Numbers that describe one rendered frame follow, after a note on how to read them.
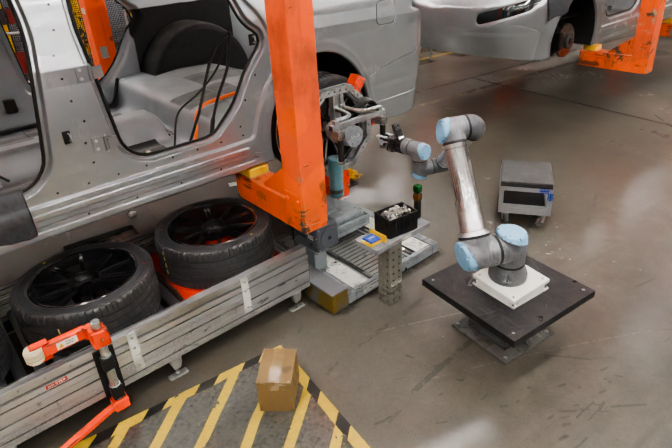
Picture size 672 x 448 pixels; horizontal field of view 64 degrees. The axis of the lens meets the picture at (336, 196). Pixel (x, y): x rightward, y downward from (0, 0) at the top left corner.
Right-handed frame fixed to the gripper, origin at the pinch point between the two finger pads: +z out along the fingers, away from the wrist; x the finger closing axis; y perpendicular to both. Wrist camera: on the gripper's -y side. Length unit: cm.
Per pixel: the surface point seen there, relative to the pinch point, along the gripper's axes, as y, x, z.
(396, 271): 61, -35, -46
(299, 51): -64, -70, -19
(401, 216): 26, -32, -48
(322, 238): 49, -54, -4
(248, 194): 25, -76, 36
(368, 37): -51, 24, 33
